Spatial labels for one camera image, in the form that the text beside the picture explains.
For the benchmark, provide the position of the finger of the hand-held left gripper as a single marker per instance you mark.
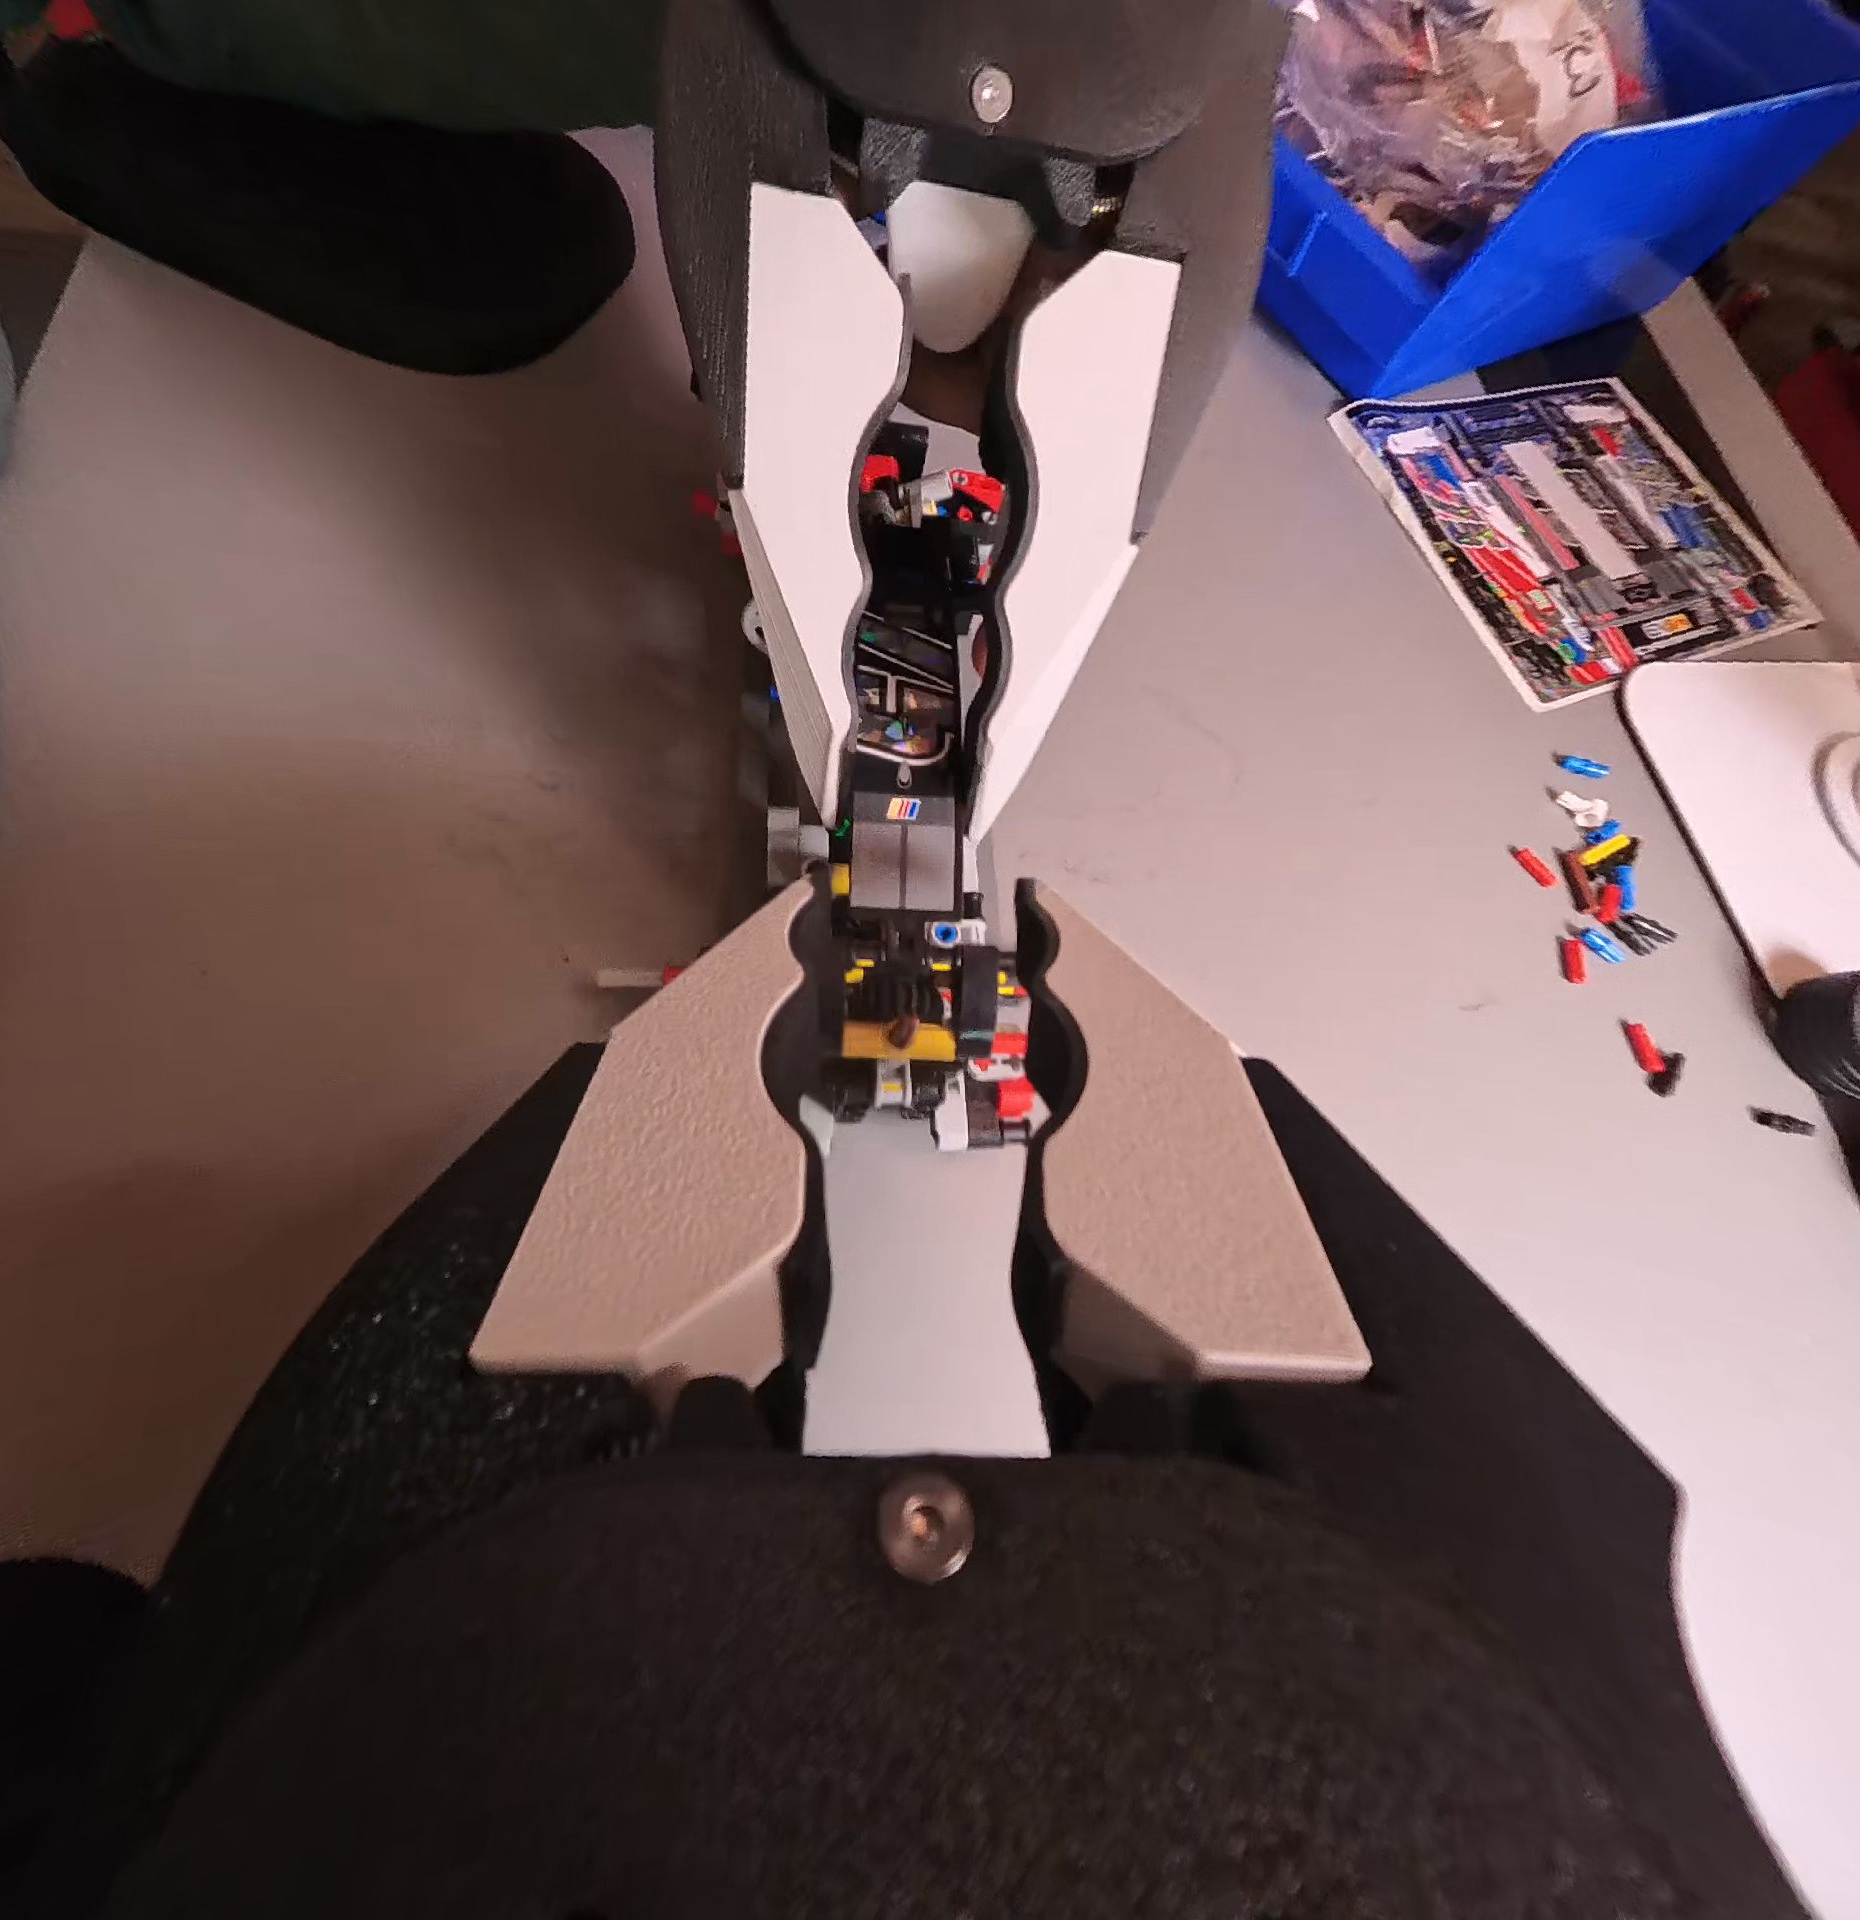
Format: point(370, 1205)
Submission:
point(1089, 406)
point(803, 375)

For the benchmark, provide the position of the lego car chassis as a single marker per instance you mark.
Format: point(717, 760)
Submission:
point(931, 1079)

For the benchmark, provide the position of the white lego elbow piece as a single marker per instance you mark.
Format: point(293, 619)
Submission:
point(1583, 808)

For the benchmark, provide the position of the small blue lego pin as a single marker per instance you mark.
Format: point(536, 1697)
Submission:
point(1580, 766)

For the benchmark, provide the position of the white book stand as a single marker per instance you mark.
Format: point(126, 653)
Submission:
point(1742, 794)

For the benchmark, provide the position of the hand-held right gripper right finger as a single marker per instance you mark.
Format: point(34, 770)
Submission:
point(1199, 1200)

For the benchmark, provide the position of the small red lego connector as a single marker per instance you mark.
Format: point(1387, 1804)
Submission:
point(1642, 1043)

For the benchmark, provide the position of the pile of small lego pieces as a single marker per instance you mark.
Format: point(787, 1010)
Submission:
point(1607, 900)

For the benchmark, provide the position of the black yellow lego wing assembly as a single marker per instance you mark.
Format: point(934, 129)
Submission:
point(903, 855)

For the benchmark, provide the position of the lego instruction booklet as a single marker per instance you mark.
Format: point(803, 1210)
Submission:
point(1575, 539)

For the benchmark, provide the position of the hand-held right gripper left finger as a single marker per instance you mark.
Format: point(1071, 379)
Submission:
point(660, 1185)

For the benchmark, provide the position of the blue plastic storage bin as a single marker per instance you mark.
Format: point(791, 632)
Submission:
point(1545, 254)

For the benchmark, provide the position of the clear bags of lego parts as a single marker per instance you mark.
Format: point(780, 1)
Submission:
point(1456, 105)

